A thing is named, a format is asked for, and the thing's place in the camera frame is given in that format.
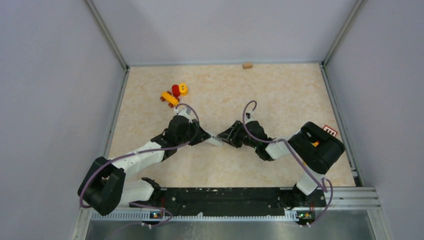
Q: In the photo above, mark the yellow toy car brick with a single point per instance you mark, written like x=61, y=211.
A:
x=170, y=99

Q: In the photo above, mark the grey slotted cable duct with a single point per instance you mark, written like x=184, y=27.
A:
x=147, y=216

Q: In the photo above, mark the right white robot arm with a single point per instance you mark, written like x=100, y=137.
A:
x=312, y=147

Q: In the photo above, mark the yellow round toy brick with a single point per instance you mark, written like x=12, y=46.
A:
x=183, y=89

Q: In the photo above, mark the yellow toy piece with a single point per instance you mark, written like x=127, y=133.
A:
x=315, y=144

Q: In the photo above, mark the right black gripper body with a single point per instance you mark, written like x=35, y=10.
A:
x=252, y=143

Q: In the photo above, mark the white remote control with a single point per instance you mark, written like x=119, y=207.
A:
x=214, y=140

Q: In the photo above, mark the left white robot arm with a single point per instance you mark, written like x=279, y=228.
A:
x=104, y=188

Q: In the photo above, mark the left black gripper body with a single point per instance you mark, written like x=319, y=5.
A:
x=188, y=135

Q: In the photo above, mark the red white toy panel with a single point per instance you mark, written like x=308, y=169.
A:
x=330, y=130

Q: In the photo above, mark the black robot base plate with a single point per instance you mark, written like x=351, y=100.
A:
x=232, y=201

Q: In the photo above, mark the red toy cylinder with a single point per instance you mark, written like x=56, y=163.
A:
x=175, y=89

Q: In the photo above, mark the small wooden block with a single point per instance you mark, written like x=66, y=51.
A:
x=247, y=65

